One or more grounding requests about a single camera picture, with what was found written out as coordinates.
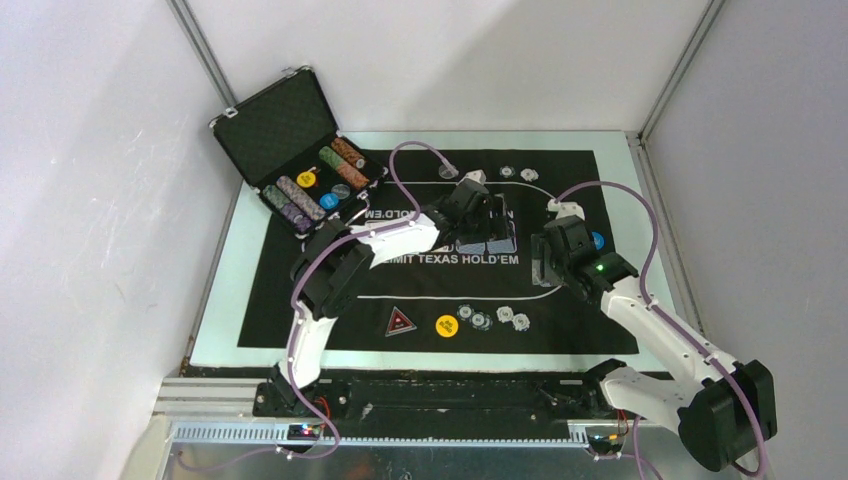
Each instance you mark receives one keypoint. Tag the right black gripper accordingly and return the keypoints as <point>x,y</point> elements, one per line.
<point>542,271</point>

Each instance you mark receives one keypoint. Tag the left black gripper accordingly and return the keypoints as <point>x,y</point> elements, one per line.
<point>498,226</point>

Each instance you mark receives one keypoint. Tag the face-down playing card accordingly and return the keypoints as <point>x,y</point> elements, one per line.
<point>472,248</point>
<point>504,246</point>

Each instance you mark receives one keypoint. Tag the blue small blind button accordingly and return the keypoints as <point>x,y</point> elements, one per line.
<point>599,240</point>

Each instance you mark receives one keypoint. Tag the grey white poker chip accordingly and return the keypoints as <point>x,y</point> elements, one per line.
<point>507,172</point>

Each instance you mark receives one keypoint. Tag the white blue chip back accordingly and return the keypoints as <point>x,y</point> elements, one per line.
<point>529,175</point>

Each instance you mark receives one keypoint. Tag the white blue chip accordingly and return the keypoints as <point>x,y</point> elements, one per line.
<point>505,314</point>
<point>529,175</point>
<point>521,322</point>

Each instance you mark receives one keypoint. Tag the black dealer button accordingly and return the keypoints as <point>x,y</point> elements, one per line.
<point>448,172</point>

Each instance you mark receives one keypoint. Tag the white blue chip front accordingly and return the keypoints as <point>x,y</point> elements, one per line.
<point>521,322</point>
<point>505,314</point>

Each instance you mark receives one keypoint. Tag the green blue chip front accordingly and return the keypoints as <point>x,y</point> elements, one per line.
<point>465,312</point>

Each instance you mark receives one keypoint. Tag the grey white chip front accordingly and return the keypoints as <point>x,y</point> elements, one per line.
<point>481,321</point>

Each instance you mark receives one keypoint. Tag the yellow big blind button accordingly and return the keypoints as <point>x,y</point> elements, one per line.
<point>447,326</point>

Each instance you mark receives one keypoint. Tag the triangular all-in marker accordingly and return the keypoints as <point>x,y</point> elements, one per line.
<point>399,323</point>

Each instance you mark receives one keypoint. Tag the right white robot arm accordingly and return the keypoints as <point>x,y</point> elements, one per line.
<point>612,286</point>

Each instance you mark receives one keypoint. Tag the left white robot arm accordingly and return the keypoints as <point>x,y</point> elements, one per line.
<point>329,273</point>

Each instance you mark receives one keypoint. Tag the black poker table mat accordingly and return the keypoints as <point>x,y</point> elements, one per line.
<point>429,285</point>

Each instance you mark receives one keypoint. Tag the green orange chip row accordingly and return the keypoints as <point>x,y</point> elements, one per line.
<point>346,171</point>

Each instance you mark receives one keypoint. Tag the red brown chip row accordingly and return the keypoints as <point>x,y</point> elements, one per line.
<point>348,153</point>

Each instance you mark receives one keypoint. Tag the clear dealer button in case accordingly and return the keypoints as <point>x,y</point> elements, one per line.
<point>342,191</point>

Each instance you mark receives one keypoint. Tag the blue button in case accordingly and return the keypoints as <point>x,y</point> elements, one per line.
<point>329,201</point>

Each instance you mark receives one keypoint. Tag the pink grey chip row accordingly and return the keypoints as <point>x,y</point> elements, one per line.
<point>300,198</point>

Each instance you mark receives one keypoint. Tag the yellow button in case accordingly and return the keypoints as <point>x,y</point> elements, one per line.
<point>306,179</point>

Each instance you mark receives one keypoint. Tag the black aluminium chip case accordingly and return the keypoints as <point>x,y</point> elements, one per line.
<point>279,131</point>

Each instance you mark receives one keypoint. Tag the electronics board with leds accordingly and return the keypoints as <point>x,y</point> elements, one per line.
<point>304,432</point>

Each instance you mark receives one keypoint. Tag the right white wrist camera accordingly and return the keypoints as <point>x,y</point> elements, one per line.
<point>564,209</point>

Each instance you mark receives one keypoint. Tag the black metal base rail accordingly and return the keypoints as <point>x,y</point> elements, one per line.
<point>475,407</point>

